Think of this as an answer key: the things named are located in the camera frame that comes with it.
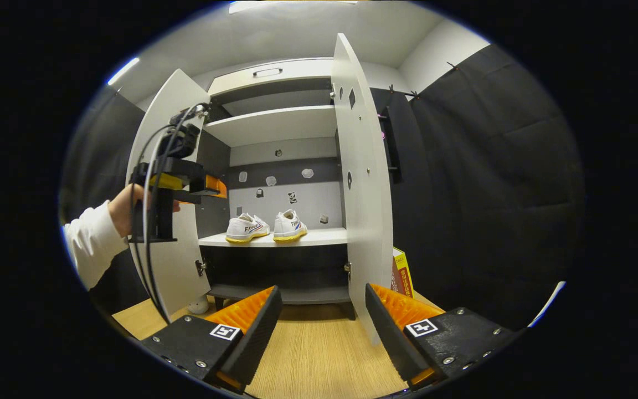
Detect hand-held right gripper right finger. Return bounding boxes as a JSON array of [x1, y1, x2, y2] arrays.
[[364, 283, 519, 391]]

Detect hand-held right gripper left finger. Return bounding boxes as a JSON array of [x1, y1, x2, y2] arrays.
[[141, 285, 284, 395]]

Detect white shoe yellow sole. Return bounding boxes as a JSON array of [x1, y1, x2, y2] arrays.
[[273, 209, 308, 243], [225, 213, 271, 244]]

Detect white cabinet door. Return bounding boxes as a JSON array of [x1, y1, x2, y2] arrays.
[[125, 68, 213, 322], [331, 33, 403, 344]]

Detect white shoe cabinet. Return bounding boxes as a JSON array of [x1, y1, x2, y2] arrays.
[[125, 33, 403, 344]]

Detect small ceiling light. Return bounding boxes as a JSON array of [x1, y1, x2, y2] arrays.
[[107, 57, 140, 85]]

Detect black backdrop cloth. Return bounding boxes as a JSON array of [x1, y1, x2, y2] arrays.
[[59, 44, 585, 333]]

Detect long ceiling light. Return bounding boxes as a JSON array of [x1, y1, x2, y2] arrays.
[[229, 0, 358, 14]]

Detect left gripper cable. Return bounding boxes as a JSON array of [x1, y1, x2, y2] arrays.
[[130, 103, 210, 325]]

